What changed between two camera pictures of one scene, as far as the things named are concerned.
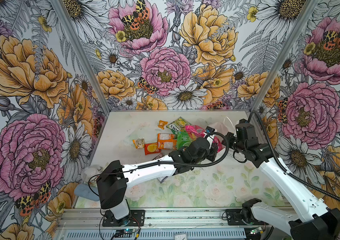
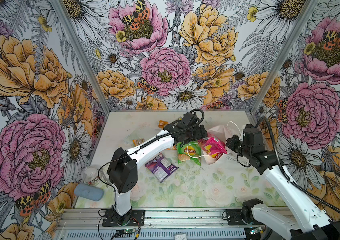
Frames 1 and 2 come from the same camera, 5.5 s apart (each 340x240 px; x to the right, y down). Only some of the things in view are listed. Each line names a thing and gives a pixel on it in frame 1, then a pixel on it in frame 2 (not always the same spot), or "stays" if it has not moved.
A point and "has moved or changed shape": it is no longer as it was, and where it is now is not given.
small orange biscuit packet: [161, 124] stays
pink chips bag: [196, 132] has moved or changed shape
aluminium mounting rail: [89, 217] stays
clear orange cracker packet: [139, 143] stays
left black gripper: [213, 151] → [200, 134]
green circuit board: [129, 230] stays
